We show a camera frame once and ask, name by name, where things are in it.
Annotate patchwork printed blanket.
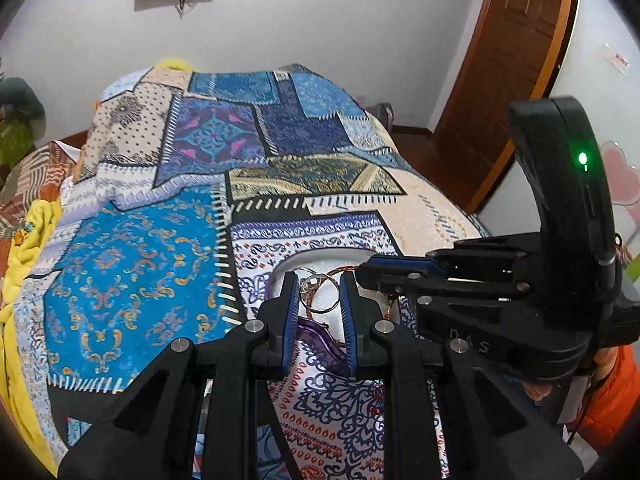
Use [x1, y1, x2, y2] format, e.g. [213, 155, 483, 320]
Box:
[15, 64, 493, 480]

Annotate red label wall sticker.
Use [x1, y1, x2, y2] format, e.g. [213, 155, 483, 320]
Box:
[602, 44, 632, 77]

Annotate person's right forearm orange sleeve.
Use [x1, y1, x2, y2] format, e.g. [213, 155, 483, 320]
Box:
[575, 345, 640, 453]

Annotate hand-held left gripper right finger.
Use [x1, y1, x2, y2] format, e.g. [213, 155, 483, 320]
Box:
[340, 273, 586, 480]

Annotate striped orange cloth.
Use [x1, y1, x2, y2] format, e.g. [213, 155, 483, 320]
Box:
[0, 132, 91, 241]

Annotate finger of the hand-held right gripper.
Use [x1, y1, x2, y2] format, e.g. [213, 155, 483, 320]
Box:
[369, 237, 543, 281]
[357, 260, 532, 328]

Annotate brown beaded bracelet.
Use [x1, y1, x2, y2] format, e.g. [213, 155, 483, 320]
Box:
[300, 266, 401, 321]

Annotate pink heart wall sticker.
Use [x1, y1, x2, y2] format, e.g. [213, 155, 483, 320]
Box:
[599, 140, 640, 207]

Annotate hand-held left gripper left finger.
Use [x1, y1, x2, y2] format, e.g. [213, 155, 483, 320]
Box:
[57, 271, 301, 480]

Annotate yellow fleece blanket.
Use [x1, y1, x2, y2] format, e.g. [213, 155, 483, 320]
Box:
[0, 199, 63, 476]

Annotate brown wooden door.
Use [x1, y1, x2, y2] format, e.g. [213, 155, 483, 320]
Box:
[432, 0, 581, 216]

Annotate silver ring bangle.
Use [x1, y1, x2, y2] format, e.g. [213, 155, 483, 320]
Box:
[299, 270, 346, 319]

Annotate purple translucent jewelry piece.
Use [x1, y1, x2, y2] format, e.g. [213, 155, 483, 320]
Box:
[295, 317, 351, 375]

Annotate green and grey plush toy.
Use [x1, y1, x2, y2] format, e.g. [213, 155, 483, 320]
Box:
[0, 76, 47, 181]

